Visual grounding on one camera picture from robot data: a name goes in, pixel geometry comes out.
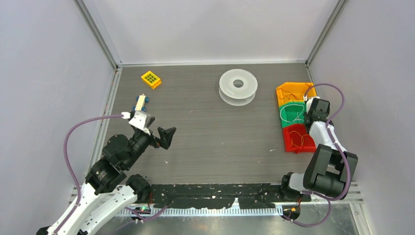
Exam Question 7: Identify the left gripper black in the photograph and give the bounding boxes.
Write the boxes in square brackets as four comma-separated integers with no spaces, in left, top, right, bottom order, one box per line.
[125,117,176,168]

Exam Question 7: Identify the translucent white spool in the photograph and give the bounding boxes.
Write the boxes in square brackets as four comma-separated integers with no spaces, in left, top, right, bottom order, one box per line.
[219,69,258,106]

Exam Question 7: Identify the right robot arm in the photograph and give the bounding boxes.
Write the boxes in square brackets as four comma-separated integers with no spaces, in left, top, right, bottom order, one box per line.
[279,96,358,201]

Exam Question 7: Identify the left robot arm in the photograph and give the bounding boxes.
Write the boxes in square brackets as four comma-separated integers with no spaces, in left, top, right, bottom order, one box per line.
[37,127,177,235]

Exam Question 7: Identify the green bin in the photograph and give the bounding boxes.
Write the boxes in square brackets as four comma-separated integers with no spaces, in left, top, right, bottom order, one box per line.
[279,102,306,128]

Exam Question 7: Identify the orange bin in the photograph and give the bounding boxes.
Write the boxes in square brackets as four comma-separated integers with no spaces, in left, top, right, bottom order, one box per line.
[276,82,314,107]

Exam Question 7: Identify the red bin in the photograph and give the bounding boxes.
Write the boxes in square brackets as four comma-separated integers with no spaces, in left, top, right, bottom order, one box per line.
[282,124,316,154]

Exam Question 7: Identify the white toy car blue wheels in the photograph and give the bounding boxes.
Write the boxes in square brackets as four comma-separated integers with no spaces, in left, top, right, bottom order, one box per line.
[132,94,149,112]

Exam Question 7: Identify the yellow block green studs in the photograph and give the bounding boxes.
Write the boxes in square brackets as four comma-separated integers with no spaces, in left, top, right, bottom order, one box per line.
[141,71,161,89]

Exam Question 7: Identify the white cable in bin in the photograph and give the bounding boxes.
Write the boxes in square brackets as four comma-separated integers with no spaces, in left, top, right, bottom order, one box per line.
[280,103,305,124]

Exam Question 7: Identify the red cable in orange bin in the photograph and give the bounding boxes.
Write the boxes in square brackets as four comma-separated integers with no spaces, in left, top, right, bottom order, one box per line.
[278,84,314,102]

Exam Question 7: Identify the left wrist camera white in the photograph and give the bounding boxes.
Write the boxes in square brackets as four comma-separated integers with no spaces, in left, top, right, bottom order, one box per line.
[128,111,156,135]

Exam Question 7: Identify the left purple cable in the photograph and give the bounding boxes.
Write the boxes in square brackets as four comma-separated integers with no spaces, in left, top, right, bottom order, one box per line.
[51,112,130,235]

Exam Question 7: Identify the purple cable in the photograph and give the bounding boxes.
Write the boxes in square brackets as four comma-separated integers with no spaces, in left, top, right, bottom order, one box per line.
[51,112,130,235]
[282,83,351,228]

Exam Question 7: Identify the aluminium rail front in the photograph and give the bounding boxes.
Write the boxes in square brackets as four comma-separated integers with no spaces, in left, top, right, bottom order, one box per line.
[68,182,364,217]

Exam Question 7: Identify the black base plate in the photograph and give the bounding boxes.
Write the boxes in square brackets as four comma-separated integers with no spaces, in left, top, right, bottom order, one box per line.
[118,183,312,210]

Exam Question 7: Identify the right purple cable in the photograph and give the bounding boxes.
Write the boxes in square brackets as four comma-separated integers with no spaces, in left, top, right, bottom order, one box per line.
[282,83,351,228]

